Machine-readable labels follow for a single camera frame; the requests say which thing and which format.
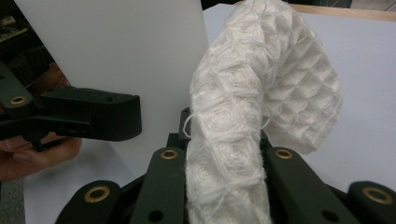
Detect white cylindrical cup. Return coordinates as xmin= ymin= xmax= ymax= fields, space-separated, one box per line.
xmin=13 ymin=0 xmax=209 ymax=179

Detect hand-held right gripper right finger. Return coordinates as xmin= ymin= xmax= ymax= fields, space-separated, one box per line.
xmin=260 ymin=130 xmax=361 ymax=224

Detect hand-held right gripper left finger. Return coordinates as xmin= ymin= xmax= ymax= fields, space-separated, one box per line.
xmin=129 ymin=106 xmax=191 ymax=224

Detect white table cover sheet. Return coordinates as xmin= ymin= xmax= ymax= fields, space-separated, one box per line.
xmin=22 ymin=3 xmax=396 ymax=224

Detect white waffle cloth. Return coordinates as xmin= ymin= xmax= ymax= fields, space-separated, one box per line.
xmin=185 ymin=0 xmax=344 ymax=224

